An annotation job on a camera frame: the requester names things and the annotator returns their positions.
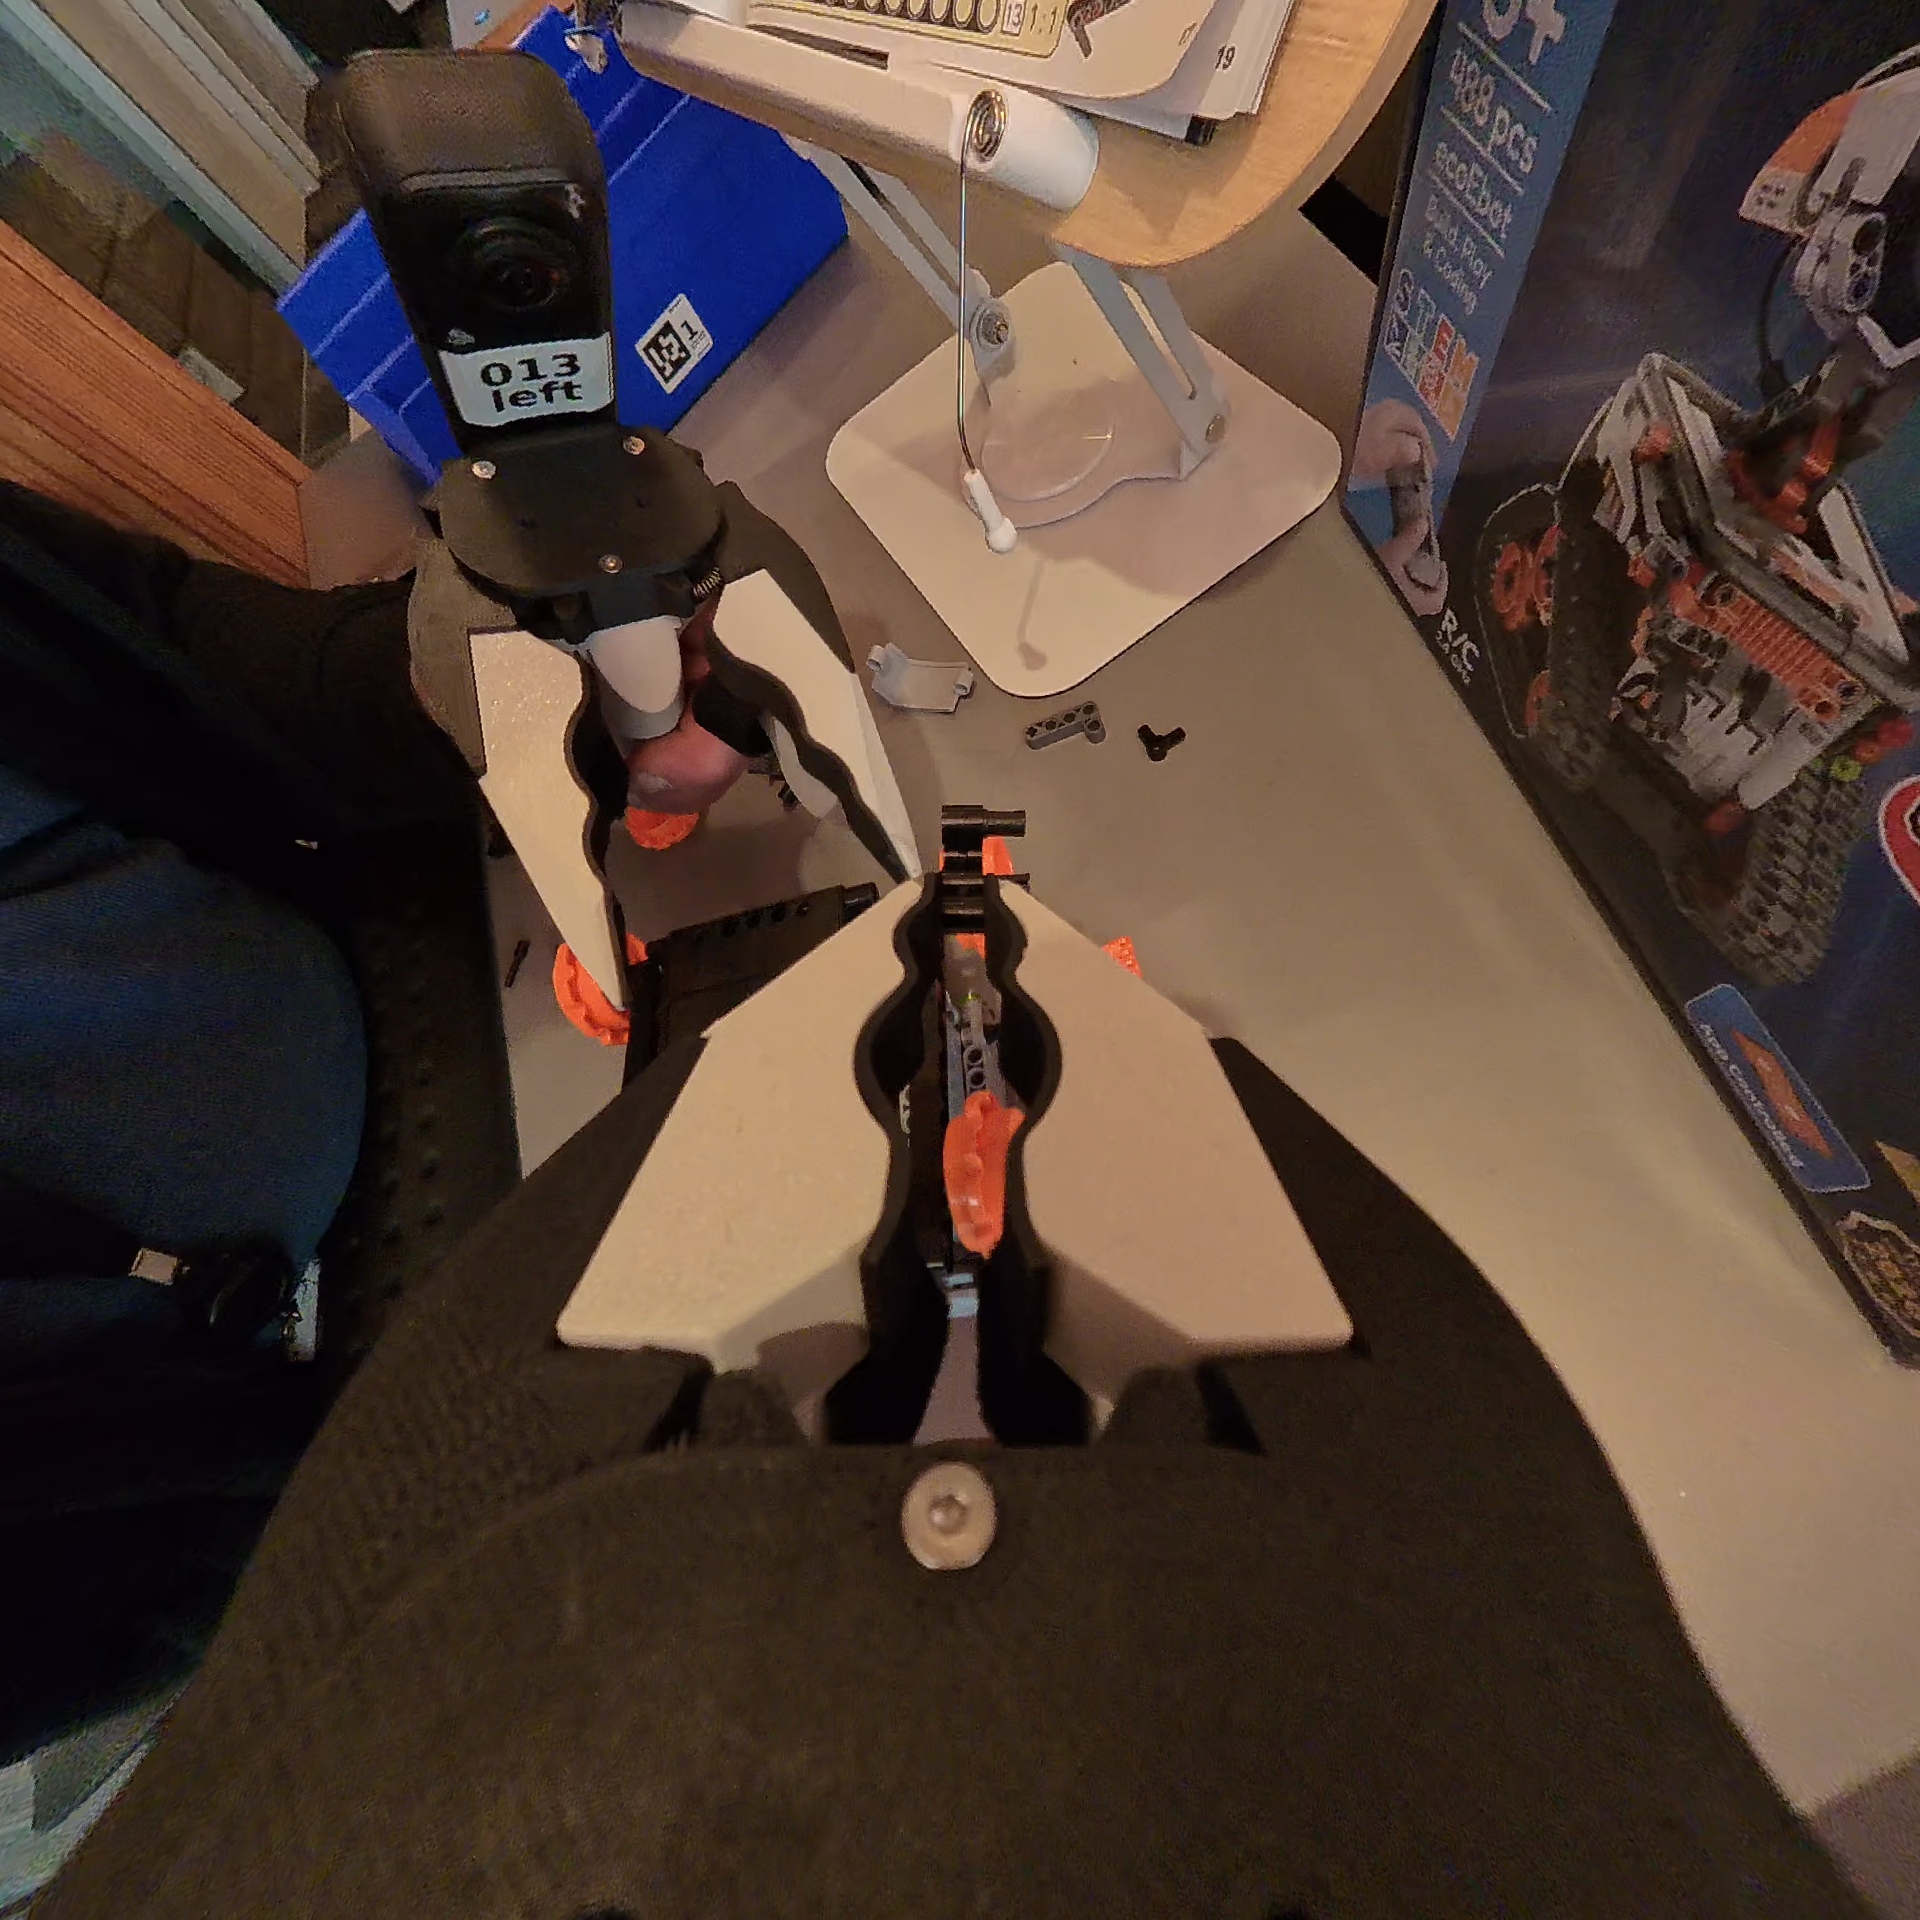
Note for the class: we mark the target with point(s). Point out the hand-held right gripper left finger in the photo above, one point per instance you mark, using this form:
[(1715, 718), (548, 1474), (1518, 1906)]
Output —
[(735, 1185)]

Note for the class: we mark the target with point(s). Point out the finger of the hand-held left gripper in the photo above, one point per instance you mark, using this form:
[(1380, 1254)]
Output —
[(534, 750), (809, 690)]

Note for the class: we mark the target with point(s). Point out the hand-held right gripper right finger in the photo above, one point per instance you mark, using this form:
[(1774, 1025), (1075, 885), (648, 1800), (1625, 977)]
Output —
[(1171, 1185)]

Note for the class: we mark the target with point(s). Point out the toy robot model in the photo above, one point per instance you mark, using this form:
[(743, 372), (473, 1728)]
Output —
[(720, 961)]

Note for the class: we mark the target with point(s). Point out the white instruction booklet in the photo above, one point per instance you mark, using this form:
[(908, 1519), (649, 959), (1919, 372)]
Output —
[(1171, 61)]

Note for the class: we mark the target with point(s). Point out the person's left forearm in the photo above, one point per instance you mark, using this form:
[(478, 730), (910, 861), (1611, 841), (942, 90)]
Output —
[(300, 676)]

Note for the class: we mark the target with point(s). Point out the person's left hand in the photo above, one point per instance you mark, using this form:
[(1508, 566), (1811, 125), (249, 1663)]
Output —
[(681, 764)]

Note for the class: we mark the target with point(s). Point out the grey curved panel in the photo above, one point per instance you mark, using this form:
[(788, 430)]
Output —
[(918, 676)]

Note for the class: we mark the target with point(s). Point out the orange toothed wheel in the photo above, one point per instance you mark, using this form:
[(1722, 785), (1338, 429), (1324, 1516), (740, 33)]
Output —
[(662, 828)]

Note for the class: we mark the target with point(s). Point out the book stand with wooden board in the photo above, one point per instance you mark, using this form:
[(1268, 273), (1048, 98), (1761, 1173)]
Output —
[(1080, 524)]

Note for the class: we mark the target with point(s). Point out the blue bin with white tag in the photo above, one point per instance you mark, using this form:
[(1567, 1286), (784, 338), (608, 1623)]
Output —
[(751, 196)]

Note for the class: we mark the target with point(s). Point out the wooden cabinet side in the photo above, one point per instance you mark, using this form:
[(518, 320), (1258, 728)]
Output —
[(135, 436)]

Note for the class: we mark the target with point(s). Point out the person's clothed body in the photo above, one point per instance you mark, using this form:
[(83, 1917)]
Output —
[(148, 1049)]

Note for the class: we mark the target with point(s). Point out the robot kit box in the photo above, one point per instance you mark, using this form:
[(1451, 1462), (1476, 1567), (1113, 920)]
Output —
[(1650, 599)]

